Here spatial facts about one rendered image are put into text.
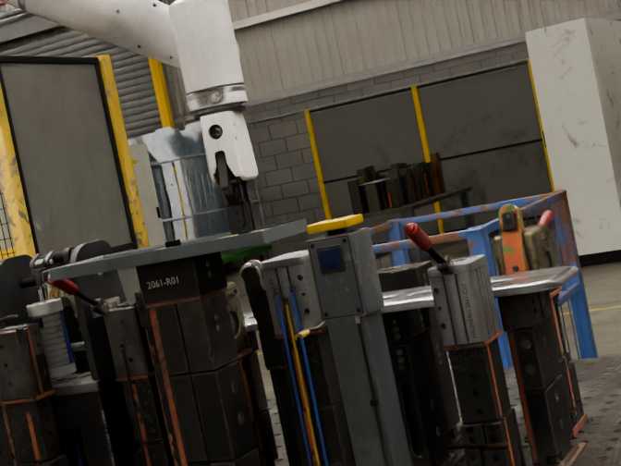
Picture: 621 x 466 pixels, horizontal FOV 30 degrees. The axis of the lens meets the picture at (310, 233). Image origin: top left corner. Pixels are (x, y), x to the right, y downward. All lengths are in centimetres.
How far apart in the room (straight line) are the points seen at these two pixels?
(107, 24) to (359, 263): 48
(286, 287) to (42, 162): 360
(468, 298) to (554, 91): 817
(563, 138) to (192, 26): 827
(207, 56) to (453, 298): 49
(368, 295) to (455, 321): 17
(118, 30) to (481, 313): 65
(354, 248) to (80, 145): 408
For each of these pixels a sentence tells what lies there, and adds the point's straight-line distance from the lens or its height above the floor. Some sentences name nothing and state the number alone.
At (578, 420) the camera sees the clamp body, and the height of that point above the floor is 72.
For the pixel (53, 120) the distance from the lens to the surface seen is 542.
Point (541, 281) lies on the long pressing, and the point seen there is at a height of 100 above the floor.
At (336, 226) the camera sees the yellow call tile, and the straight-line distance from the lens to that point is 155.
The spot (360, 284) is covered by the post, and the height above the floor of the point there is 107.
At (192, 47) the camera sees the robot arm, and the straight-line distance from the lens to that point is 163.
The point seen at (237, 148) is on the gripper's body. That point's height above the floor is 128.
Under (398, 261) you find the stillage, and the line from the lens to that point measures 509.
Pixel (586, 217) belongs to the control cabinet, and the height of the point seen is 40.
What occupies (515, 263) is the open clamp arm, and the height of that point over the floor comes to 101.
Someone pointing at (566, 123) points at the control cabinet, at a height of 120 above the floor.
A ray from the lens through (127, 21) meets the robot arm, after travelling 168.
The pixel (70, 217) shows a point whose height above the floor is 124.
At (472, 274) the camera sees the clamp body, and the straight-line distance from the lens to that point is 167.
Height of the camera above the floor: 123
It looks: 3 degrees down
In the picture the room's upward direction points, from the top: 11 degrees counter-clockwise
